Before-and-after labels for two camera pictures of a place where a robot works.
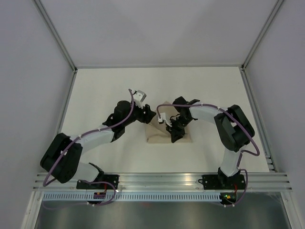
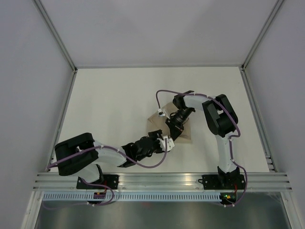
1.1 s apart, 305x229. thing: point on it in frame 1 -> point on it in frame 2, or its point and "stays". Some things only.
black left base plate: x=113 y=179 stays
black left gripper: x=147 y=118 -> x=155 y=135
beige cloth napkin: x=157 y=133 stays
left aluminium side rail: x=66 y=102 stays
